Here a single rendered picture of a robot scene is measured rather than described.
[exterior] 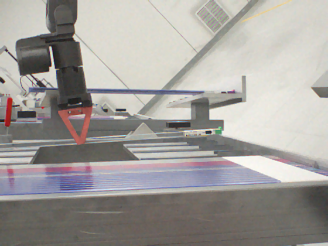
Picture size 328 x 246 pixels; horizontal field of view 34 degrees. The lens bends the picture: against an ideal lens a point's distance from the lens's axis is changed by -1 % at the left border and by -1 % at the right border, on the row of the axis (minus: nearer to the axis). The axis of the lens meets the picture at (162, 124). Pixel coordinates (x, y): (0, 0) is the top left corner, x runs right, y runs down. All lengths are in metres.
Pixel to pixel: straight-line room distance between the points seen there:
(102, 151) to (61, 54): 0.25
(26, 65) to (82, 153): 0.24
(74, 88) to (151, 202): 0.58
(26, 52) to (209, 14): 7.97
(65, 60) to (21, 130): 0.92
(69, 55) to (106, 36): 7.60
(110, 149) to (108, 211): 0.68
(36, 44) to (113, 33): 7.61
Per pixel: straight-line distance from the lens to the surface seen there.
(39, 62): 1.08
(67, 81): 1.09
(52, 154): 1.20
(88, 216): 0.53
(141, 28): 8.75
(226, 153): 0.93
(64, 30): 1.08
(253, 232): 0.56
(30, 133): 1.98
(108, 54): 8.66
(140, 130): 1.41
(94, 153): 1.20
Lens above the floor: 1.00
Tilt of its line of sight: 9 degrees down
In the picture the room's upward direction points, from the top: 44 degrees counter-clockwise
